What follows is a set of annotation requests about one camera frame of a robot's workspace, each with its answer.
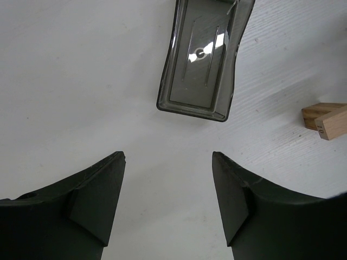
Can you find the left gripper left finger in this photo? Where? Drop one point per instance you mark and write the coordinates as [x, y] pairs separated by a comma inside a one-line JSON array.
[[69, 219]]

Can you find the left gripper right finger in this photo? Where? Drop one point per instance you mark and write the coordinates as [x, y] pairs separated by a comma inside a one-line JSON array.
[[263, 220]]

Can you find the striped brown wood block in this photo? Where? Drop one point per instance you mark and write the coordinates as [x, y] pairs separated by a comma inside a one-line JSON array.
[[310, 113]]

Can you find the light wood rectangular block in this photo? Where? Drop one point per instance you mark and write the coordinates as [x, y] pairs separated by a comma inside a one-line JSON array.
[[332, 124]]

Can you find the grey translucent plastic bin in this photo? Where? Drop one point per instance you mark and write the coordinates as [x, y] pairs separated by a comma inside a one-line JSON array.
[[198, 78]]

